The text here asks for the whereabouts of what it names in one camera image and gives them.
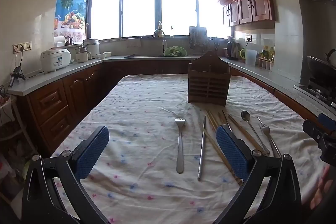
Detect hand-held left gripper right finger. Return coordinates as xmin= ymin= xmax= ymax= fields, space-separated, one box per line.
xmin=210 ymin=124 xmax=302 ymax=224

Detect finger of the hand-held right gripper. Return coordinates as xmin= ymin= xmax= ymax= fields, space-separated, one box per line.
xmin=318 ymin=113 xmax=336 ymax=133
xmin=303 ymin=119 xmax=329 ymax=140

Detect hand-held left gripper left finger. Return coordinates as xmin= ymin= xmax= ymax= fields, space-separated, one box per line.
xmin=21 ymin=126 xmax=111 ymax=224

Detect small metal fork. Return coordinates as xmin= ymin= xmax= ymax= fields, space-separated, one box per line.
xmin=257 ymin=116 xmax=282 ymax=159

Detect wooden utensil holder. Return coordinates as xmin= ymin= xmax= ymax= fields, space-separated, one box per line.
xmin=188 ymin=51 xmax=231 ymax=107

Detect person's right hand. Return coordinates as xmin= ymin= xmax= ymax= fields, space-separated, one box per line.
xmin=309 ymin=164 xmax=334 ymax=212

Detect gas stove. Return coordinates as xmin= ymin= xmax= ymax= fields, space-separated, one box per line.
xmin=294 ymin=78 xmax=336 ymax=109

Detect metal spoon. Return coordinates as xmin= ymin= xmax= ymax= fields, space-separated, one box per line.
xmin=241 ymin=110 xmax=271 ymax=156

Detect large metal fork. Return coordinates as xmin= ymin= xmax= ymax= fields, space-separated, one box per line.
xmin=175 ymin=117 xmax=186 ymax=174

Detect black wok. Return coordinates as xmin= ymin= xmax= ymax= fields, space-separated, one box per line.
xmin=307 ymin=49 xmax=336 ymax=81

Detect white floral tablecloth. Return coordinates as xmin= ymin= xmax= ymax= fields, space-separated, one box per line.
xmin=50 ymin=74 xmax=331 ymax=224

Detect row of spice jars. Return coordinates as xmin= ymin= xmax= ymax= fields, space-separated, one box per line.
xmin=259 ymin=57 xmax=273 ymax=70

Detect grey kitchen counter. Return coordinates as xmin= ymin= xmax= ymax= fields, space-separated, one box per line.
xmin=8 ymin=55 xmax=336 ymax=119

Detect cooking oil bottles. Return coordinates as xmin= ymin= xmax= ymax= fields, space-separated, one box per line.
xmin=261 ymin=39 xmax=275 ymax=60

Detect clear plastic jug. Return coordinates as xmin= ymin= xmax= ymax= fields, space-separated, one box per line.
xmin=245 ymin=49 xmax=258 ymax=66

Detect small white blender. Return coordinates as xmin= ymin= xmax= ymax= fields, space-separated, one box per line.
xmin=76 ymin=46 xmax=92 ymax=64

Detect white rice cooker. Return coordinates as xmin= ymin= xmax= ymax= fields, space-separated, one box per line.
xmin=40 ymin=48 xmax=72 ymax=73

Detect dark electric kettle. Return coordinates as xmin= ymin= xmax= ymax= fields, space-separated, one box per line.
xmin=226 ymin=36 xmax=240 ymax=60

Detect white electric steamer pot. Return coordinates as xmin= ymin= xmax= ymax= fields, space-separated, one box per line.
xmin=83 ymin=38 xmax=101 ymax=59

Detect black clamp device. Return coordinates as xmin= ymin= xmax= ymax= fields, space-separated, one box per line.
xmin=10 ymin=67 xmax=27 ymax=88

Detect paper towel roll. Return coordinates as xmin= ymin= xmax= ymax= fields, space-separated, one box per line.
xmin=54 ymin=35 xmax=66 ymax=48

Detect green colander with vegetables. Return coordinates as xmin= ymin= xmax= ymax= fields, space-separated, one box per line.
xmin=163 ymin=46 xmax=188 ymax=56

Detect knife rack with cutting board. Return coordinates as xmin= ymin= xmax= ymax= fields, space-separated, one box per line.
xmin=189 ymin=26 xmax=208 ymax=46

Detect chrome sink faucet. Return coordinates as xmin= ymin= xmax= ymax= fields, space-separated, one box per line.
xmin=153 ymin=29 xmax=168 ymax=55

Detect kitchen window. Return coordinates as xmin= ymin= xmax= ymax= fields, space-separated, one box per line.
xmin=88 ymin=0 xmax=231 ymax=41

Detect tropical printed roller blind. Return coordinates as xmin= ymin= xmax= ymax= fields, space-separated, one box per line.
xmin=54 ymin=0 xmax=88 ymax=42

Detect wall power outlet strip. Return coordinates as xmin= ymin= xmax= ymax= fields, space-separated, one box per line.
xmin=13 ymin=42 xmax=32 ymax=54

